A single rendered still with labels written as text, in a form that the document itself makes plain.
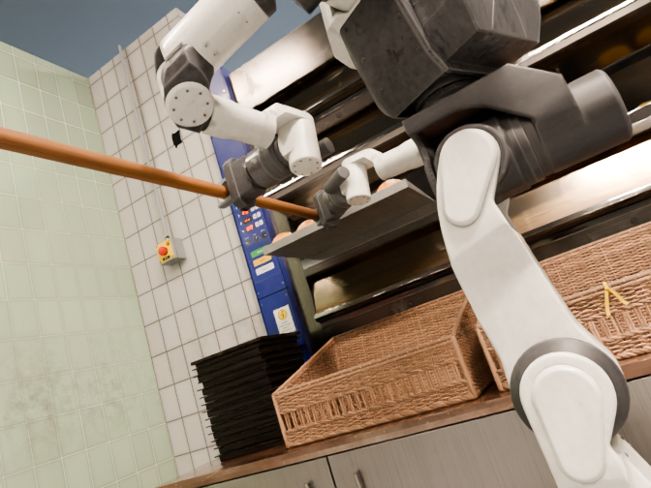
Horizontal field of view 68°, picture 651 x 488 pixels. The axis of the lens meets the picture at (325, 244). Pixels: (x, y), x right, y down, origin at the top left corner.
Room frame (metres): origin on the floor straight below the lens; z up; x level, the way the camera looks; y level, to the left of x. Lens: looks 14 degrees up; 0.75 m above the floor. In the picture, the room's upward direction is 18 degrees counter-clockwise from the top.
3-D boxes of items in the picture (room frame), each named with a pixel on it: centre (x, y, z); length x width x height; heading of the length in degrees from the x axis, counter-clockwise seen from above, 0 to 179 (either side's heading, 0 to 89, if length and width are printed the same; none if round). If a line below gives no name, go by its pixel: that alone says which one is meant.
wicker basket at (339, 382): (1.51, -0.07, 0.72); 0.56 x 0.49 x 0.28; 66
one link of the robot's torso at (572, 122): (0.72, -0.33, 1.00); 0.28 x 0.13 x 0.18; 65
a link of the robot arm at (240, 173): (0.98, 0.10, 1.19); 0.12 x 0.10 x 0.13; 58
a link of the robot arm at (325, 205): (1.35, -0.06, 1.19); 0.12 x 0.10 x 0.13; 30
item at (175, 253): (2.09, 0.68, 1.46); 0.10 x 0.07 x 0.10; 66
